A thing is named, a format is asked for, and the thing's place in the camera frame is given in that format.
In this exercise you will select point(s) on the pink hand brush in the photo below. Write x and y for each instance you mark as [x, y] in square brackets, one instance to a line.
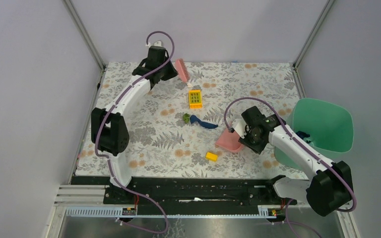
[182, 71]

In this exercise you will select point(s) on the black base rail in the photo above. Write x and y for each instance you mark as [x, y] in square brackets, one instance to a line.
[189, 196]

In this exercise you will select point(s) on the small yellow block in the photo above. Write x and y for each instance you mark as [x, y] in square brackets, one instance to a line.
[211, 156]

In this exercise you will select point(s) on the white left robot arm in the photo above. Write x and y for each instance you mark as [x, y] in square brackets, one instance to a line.
[109, 131]

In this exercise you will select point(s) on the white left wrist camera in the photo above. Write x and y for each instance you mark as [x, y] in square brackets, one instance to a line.
[157, 43]

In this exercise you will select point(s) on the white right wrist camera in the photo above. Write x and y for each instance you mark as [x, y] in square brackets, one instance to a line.
[239, 126]

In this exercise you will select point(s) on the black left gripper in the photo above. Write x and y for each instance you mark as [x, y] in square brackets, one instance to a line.
[173, 73]

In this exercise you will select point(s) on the green paper scrap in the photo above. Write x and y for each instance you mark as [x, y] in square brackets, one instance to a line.
[186, 118]

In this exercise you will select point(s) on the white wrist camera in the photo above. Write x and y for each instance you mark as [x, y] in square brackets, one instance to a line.
[157, 43]
[239, 126]

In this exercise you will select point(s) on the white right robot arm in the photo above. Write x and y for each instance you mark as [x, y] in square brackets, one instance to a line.
[329, 185]

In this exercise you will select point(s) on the pink dustpan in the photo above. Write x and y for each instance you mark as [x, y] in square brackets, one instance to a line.
[229, 141]

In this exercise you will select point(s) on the yellow grid toy block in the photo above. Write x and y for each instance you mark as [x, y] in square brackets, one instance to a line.
[195, 99]

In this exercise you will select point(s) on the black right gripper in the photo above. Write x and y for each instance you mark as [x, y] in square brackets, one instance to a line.
[257, 149]

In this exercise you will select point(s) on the floral table mat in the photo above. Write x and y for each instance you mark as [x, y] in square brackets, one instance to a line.
[173, 128]

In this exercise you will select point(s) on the green trash bin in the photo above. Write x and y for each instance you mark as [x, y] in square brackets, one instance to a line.
[330, 126]

